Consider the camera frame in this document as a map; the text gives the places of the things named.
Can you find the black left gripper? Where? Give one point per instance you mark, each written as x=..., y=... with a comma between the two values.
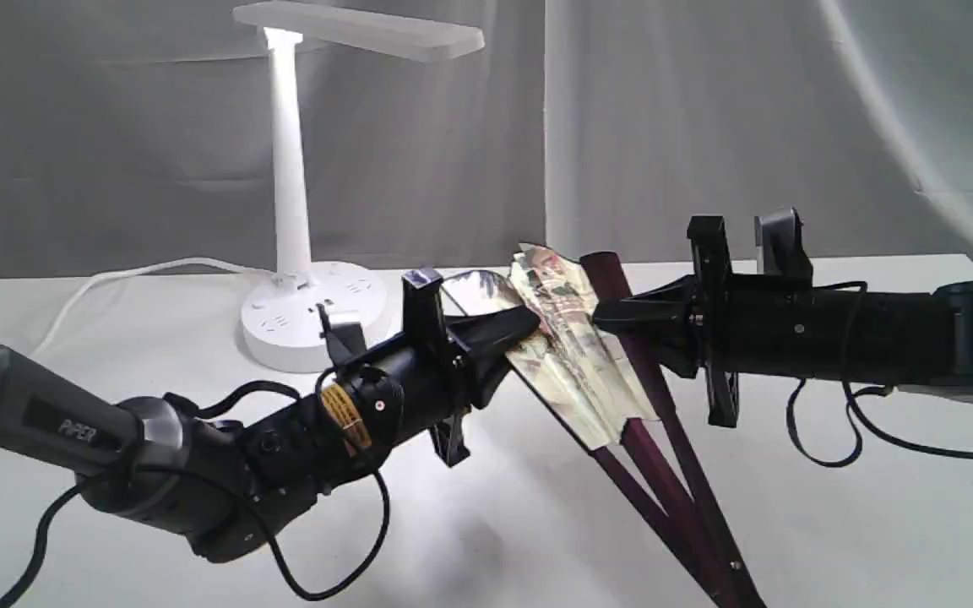
x=417, y=380

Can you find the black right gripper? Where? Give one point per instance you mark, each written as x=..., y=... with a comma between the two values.
x=745, y=323

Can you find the painted paper folding fan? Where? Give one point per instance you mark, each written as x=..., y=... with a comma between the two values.
x=592, y=388

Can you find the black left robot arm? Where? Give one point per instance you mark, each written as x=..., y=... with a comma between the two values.
x=227, y=476

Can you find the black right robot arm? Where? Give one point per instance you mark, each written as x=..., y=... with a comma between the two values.
x=909, y=340

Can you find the white desk lamp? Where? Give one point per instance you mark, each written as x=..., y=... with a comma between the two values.
x=280, y=321

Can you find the grey backdrop curtain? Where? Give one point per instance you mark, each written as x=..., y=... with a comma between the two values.
x=132, y=132

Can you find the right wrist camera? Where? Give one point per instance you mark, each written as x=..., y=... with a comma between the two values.
x=780, y=249

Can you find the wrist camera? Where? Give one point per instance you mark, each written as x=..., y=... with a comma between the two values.
x=342, y=334
x=780, y=249

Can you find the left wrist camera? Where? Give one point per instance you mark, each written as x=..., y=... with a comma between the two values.
x=342, y=334

